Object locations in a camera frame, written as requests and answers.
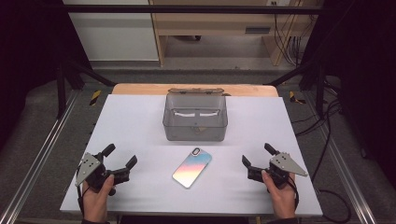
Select hanging cables under desk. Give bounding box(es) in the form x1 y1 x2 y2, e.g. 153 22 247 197
273 13 304 67

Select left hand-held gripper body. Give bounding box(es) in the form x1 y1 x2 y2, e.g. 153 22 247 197
75 152 131 191

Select person's right hand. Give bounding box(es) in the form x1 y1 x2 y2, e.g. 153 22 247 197
261 170 297 219

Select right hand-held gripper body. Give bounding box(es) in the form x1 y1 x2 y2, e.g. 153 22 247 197
247 152 308 190

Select transparent grey plastic box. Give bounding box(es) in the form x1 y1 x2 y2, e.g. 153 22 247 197
162 92 229 143

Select pastel gradient phone case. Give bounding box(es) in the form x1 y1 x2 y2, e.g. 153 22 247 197
172 147 213 189

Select wooden table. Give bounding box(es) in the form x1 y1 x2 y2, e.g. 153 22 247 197
111 83 279 98

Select black floor cable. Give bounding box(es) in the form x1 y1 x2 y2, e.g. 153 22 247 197
294 99 353 224

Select transparent grey box lid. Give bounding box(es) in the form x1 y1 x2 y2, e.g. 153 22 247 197
167 87 226 97

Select white cabinet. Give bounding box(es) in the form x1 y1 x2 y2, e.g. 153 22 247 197
62 0 160 62

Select black horizontal frame bar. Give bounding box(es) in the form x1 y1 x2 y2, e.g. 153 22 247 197
62 4 325 15

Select person's left hand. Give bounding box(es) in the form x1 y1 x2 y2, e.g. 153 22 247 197
82 175 115 221

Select light wooden desk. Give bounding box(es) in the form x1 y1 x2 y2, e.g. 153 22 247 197
148 0 316 67

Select left hand-held gripper cable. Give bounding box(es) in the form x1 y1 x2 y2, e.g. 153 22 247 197
76 176 87 217

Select aluminium floor rail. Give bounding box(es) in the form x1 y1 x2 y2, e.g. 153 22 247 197
0 90 79 224
303 92 378 224

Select black metal frame stand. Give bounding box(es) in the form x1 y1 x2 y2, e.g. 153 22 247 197
264 59 328 117
55 59 117 119

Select black curtain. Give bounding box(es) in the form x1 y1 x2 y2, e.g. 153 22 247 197
0 0 92 150
303 0 396 181

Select hand-held gripper cable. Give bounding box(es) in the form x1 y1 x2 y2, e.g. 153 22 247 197
288 178 301 210
76 176 87 217

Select right hand-held gripper cable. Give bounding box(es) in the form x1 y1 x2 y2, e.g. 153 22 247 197
288 178 301 210

